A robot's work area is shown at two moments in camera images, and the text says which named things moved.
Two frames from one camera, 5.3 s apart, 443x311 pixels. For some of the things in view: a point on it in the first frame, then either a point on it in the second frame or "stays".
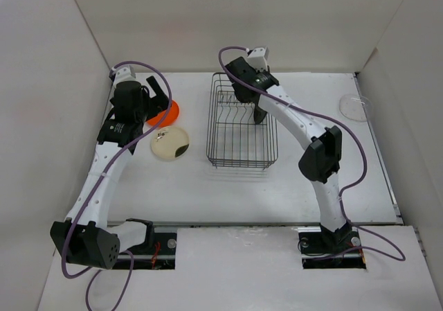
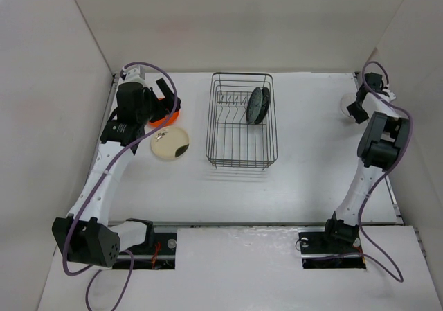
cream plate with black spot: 169,143 stays
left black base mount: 157,253 stays
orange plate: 171,118 stays
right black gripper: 257,73 to 359,117
